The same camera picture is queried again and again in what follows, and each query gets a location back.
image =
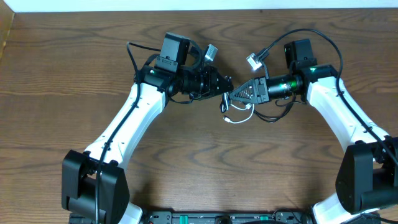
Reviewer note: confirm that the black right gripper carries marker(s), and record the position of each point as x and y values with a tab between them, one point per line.
262	90

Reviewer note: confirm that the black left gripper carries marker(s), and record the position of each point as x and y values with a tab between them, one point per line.
212	83

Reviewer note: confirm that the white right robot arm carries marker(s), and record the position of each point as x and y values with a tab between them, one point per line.
367	178

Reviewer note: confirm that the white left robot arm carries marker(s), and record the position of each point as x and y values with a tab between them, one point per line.
94	183

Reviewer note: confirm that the cardboard side panel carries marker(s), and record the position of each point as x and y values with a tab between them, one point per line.
6	20

